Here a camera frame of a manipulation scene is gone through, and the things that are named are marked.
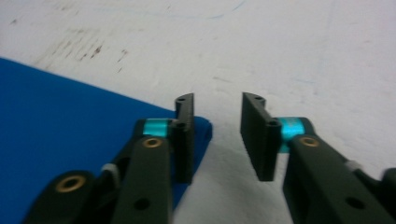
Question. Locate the blue t-shirt with white print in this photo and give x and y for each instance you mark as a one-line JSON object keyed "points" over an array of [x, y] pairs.
{"points": [[46, 130]]}

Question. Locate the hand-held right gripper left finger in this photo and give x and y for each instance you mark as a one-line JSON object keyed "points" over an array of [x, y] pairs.
{"points": [[149, 174]]}

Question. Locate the white table mat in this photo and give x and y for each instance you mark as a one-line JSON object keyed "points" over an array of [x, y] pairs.
{"points": [[249, 46]]}

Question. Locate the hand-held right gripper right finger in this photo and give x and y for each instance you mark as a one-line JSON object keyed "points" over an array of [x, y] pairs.
{"points": [[317, 180]]}

